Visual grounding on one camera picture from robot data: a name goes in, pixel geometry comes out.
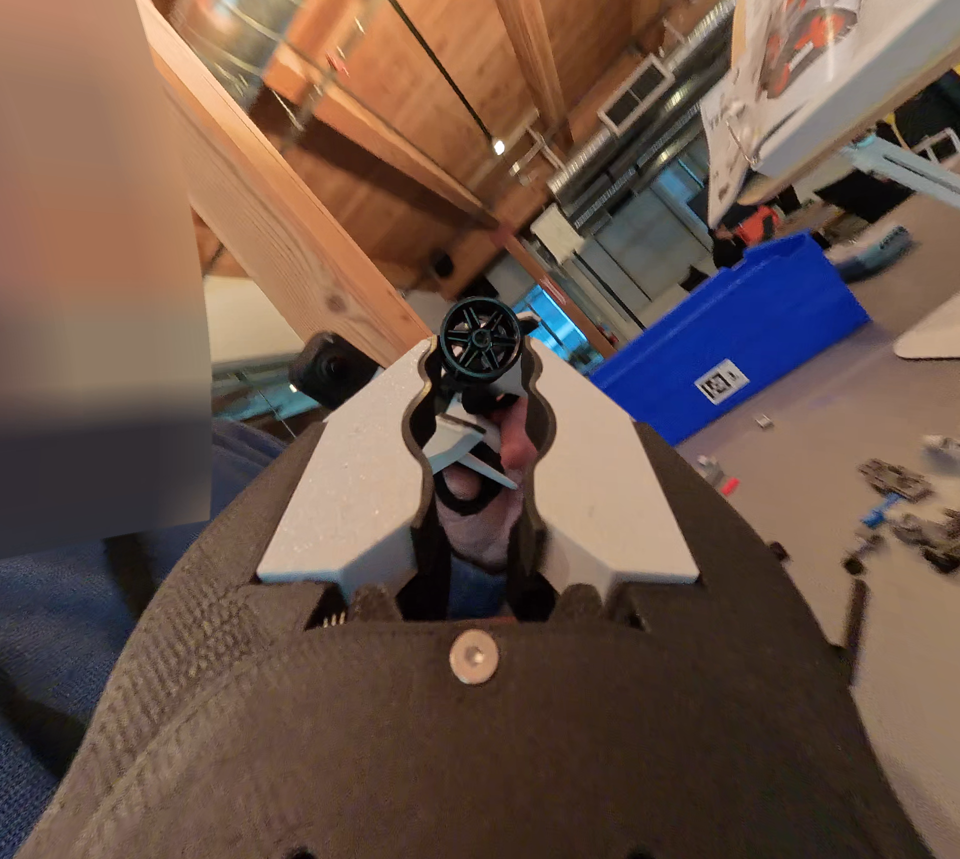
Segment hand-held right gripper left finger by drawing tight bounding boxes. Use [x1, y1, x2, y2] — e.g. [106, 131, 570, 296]
[255, 337, 445, 601]

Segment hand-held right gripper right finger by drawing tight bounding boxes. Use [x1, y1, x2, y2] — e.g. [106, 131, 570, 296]
[525, 337, 702, 601]

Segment black spoked wheel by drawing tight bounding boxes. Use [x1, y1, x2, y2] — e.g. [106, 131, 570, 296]
[438, 296, 524, 382]

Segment blue plastic bin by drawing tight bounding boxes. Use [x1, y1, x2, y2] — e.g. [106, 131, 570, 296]
[588, 229, 873, 448]

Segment grey angled connector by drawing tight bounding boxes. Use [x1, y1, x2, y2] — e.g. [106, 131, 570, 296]
[892, 508, 960, 574]

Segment person's left hand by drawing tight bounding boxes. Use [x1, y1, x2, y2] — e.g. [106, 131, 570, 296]
[436, 395, 541, 573]

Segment black axle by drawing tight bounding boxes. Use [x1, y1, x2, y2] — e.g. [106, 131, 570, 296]
[843, 577, 870, 667]

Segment grey battery module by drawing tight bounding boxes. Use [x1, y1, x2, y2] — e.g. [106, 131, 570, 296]
[832, 225, 915, 283]

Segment white book stand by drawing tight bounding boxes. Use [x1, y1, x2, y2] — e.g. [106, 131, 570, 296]
[738, 41, 960, 361]

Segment instruction booklet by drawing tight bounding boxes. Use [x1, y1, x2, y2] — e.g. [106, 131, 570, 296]
[701, 0, 960, 224]

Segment ribbed metal duct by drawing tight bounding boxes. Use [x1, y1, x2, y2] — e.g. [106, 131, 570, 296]
[547, 0, 740, 224]

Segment dark grey frame connector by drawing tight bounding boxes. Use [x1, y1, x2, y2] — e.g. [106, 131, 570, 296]
[858, 457, 936, 505]

